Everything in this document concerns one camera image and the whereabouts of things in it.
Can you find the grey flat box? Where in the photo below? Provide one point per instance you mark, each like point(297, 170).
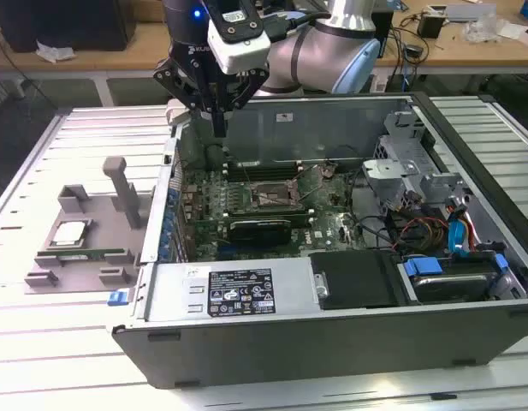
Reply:
point(469, 12)

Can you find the round coin battery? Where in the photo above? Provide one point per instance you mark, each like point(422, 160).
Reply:
point(328, 172)

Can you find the black cylinder component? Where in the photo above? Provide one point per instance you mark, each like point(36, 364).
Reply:
point(214, 156)

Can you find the silver topped CPU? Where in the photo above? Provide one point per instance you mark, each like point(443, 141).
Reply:
point(69, 234)

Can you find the grey parts rack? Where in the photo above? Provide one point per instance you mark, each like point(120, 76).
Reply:
point(101, 222)

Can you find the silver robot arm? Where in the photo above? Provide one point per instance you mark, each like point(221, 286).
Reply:
point(315, 47)

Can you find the black drive unit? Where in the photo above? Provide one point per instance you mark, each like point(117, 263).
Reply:
point(353, 278)

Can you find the blue case latch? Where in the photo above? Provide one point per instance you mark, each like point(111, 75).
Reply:
point(116, 298)

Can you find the white flat packet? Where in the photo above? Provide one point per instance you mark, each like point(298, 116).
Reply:
point(524, 36)

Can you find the long wooden desk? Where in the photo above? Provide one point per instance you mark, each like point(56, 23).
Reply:
point(118, 51)

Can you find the black upright box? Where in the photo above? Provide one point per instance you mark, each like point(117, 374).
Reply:
point(387, 30)

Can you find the black RAM slot bank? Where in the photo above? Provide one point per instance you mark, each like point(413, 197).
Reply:
point(268, 212)
point(268, 171)

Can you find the CPU socket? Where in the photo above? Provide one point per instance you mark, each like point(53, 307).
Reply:
point(272, 197)

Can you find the crumpled white plastic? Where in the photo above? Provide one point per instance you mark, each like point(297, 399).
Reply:
point(54, 52)

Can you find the green motherboard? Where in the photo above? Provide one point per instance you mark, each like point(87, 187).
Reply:
point(328, 227)

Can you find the small black gadget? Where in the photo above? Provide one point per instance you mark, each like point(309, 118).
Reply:
point(414, 51)

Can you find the black computer tower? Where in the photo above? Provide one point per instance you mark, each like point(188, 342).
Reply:
point(67, 21)

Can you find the open black PC case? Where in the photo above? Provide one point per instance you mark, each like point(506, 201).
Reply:
point(289, 355)

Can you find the silver metal drive cage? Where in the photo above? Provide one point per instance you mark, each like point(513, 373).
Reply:
point(387, 169)

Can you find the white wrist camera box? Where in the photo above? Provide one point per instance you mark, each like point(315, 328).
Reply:
point(242, 49)

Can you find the black graphics card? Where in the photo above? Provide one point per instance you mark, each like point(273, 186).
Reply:
point(259, 233)

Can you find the silver power supply unit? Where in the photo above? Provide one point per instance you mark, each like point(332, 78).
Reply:
point(169, 291)

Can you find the clear plastic bag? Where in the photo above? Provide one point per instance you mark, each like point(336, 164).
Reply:
point(482, 27)

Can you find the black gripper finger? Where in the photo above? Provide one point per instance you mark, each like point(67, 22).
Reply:
point(250, 85)
point(178, 81)

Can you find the hard disk in blue carrier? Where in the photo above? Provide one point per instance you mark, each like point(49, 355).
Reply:
point(452, 284)

